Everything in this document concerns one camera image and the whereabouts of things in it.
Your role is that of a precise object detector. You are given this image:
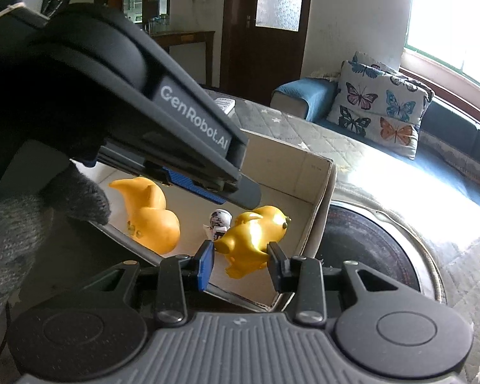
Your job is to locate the small white figurine toy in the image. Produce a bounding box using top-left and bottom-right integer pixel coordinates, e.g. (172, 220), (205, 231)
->
(203, 209), (232, 241)

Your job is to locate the white cardboard box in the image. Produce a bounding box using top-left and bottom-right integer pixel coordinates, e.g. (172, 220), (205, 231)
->
(77, 132), (336, 311)

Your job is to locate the butterfly pattern cushion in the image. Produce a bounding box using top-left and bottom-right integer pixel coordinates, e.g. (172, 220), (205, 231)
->
(327, 57), (434, 160)

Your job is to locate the grey knitted gloved hand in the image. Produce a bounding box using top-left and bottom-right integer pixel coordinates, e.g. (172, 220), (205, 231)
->
(0, 164), (111, 314)

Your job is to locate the dark wooden side table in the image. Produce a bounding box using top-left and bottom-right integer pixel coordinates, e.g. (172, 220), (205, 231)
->
(147, 29), (218, 89)

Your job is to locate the orange rubber duck toy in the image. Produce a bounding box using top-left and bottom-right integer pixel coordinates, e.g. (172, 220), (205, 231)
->
(214, 205), (291, 279)

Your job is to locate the dark wooden door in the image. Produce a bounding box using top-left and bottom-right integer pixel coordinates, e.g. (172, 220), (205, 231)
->
(219, 0), (310, 105)

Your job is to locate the round glass table insert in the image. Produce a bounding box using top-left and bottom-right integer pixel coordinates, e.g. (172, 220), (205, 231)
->
(316, 200), (447, 303)

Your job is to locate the blue sofa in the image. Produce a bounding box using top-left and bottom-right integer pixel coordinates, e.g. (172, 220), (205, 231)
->
(270, 78), (480, 206)

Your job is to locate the orange-yellow rubber seal toy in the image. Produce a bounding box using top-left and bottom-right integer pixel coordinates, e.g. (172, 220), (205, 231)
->
(109, 177), (181, 255)

